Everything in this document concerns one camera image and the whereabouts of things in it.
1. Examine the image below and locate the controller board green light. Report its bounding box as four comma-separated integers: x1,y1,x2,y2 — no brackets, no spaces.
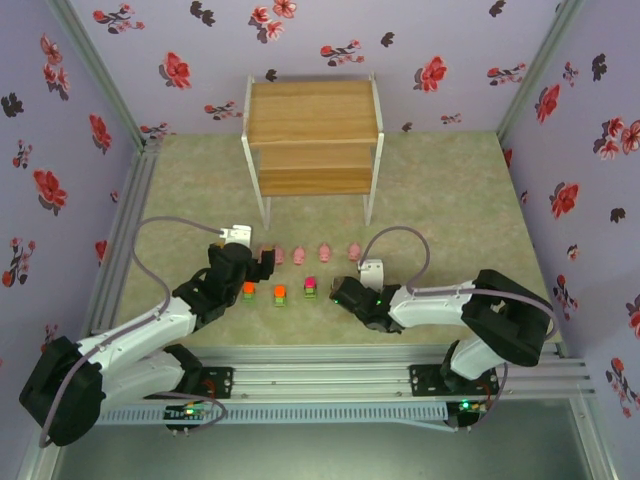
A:
446,398,490,431
163,402,214,436

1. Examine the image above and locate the left arm mauve cable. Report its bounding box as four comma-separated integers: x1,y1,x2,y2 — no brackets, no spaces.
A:
37,215,227,449

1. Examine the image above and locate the arm mauve cable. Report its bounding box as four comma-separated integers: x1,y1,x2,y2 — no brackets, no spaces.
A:
37,215,227,449
360,225,560,432

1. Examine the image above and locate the right arm mauve cable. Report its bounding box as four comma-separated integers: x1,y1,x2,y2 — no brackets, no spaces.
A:
360,225,560,432

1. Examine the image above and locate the wide aluminium base rail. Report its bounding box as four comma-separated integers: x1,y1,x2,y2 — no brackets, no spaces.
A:
49,342,599,401

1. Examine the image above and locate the aluminium side rail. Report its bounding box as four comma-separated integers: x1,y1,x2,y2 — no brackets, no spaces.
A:
79,139,164,354

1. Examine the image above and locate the white slotted cable duct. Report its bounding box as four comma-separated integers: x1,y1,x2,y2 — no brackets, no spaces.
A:
67,399,450,427

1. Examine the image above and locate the two-tier wooden shelf white frame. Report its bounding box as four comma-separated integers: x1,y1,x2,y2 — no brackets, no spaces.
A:
239,72,386,232

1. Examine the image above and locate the aluminium corner post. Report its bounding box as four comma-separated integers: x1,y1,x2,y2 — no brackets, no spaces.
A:
45,0,154,149
494,0,587,147

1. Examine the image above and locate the aluminium lower frame bar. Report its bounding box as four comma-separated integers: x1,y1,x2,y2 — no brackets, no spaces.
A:
14,442,71,480
569,394,621,480

